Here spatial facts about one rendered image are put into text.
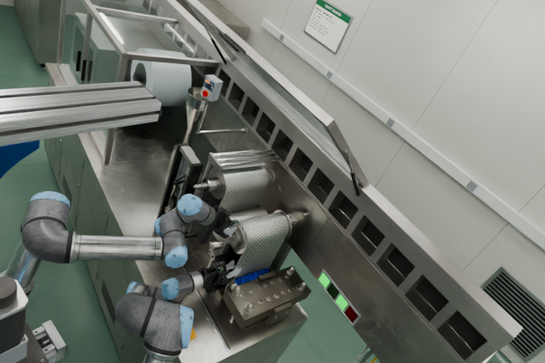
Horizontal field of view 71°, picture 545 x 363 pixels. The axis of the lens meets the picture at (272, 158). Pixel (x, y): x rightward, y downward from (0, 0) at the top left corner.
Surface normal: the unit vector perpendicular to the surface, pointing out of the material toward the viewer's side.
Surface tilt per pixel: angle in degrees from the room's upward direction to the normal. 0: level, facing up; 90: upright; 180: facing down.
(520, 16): 90
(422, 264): 90
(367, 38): 90
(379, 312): 90
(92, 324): 0
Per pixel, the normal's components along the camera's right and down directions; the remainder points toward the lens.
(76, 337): 0.36, -0.78
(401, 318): -0.76, 0.08
